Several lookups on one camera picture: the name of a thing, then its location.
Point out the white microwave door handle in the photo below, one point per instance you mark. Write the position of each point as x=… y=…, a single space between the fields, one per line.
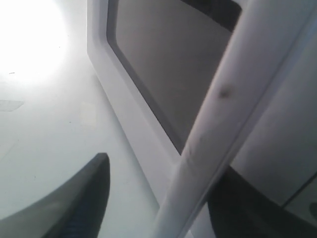
x=265 y=44

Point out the white microwave door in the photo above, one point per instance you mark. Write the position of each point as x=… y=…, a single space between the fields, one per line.
x=156 y=60

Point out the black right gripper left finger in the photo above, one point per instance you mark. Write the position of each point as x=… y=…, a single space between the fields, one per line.
x=74 y=210

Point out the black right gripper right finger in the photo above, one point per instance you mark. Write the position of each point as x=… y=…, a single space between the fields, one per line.
x=237 y=210

